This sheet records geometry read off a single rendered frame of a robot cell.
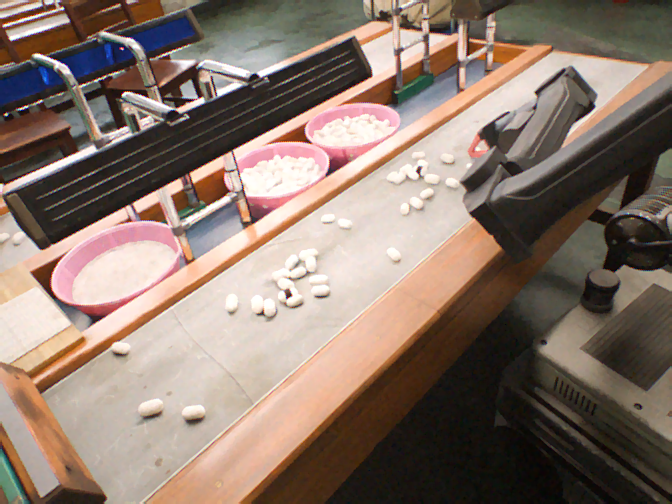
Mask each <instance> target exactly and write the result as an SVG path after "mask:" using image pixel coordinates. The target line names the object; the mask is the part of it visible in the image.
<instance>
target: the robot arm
mask: <svg viewBox="0 0 672 504"><path fill-rule="evenodd" d="M534 93H535V95H536V96H537V97H535V98H534V99H532V100H531V101H529V102H527V103H526V104H524V105H522V106H521V107H519V108H518V109H517V110H514V111H513V112H510V111H507V112H504V113H503V114H501V115H499V116H498V117H496V118H495V119H493V120H492V121H490V122H489V123H487V124H486V125H485V126H483V127H482V128H480V129H479V130H478V131H477V133H476V135H475V137H474V140H473V142H472V144H471V145H470V147H469V149H468V151H467V152H468V154H469V156H470V157H479V158H478V159H477V160H475V162H473V164H472V165H471V166H470V168H469V169H468V170H467V172H466V173H465V174H464V176H463V177H462V178H461V179H460V181H459V183H460V184H461V185H462V186H463V187H464V188H465V189H466V190H467V191H466V192H465V193H464V195H463V199H462V201H463V203H464V205H465V208H466V210H467V212H468V214H469V215H470V216H471V217H472V218H474V219H475V220H476V221H477V222H478V223H479V224H480V225H481V226H482V227H483V228H484V230H485V231H486V232H487V233H488V234H489V235H492V236H493V238H494V239H495V241H496V243H497V244H498V245H499V246H500V247H501V248H502V249H503V250H504V251H505V252H506V253H507V255H508V256H509V258H510V259H511V260H512V261H513V262H514V264H519V263H520V262H522V261H524V260H526V259H527V258H529V257H531V256H532V255H533V254H534V251H535V247H536V242H537V241H538V240H539V239H541V238H542V236H543V235H544V234H545V232H547V231H548V230H549V229H550V228H551V227H552V226H553V225H554V224H555V223H556V222H557V221H559V220H560V219H561V218H562V217H564V216H565V215H566V214H568V213H569V212H570V211H572V210H573V209H575V208H576V207H578V206H579V205H581V204H582V203H584V202H586V201H587V200H589V199H590V198H592V197H594V196H595V195H597V194H598V193H600V192H602V191H603V190H605V189H606V188H608V187H610V186H611V185H613V184H615V183H616V182H618V181H619V180H621V179H623V178H624V177H626V176H627V175H629V174H631V173H632V172H634V171H635V170H637V169H639V168H640V167H642V166H644V165H645V164H647V163H648V162H650V161H652V160H653V159H655V158H656V157H658V156H660V155H661V154H663V153H664V152H666V151H668V150H669V149H671V148H672V70H670V71H669V72H667V73H666V74H665V75H663V76H662V77H660V78H659V79H658V80H656V81H655V82H654V83H652V84H651V85H649V86H648V87H647V88H645V89H644V90H642V91H641V92H640V93H638V94H637V95H635V96H634V97H633V98H631V99H630V100H628V101H627V102H626V103H624V104H623V105H621V106H620V107H619V108H617V109H616V110H615V111H613V112H612V113H610V114H609V115H608V116H606V117H605V118H603V119H602V120H601V121H599V122H598V123H596V124H595V125H594V126H592V127H591V128H589V129H588V130H587V131H585V132H584V133H582V134H581V135H580V136H578V137H577V138H576V139H574V140H573V141H571V142H570V143H569V144H567V145H566V146H564V147H563V148H562V149H561V147H562V145H563V143H564V141H565V139H566V137H567V135H568V133H569V131H570V129H571V127H572V126H573V124H574V123H576V122H577V121H579V120H581V119H582V118H584V117H585V116H587V115H588V114H589V113H591V112H592V111H593V110H594V109H595V108H596V105H595V104H594V103H595V101H596V99H597V96H598V94H597V93H596V92H595V91H594V89H593V88H592V87H591V86H590V85H589V84H588V82H587V81H586V80H585V79H584V78H583V77H582V76H581V74H580V73H579V72H578V71H577V70H576V69H575V68H574V66H573V65H570V66H569V67H567V68H566V69H565V68H564V67H562V68H561V69H559V70H558V71H557V72H555V73H554V74H553V75H551V76H550V77H549V78H547V79H546V80H545V81H544V82H542V83H541V84H540V86H539V87H538V88H537V89H536V90H535V91H534ZM482 140H483V141H484V143H485V144H486V146H487V148H488V149H484V150H477V151H476V150H475V148H476V147H477V146H478V144H479V143H480V142H481V141H482ZM505 154H507V155H506V156H505Z"/></svg>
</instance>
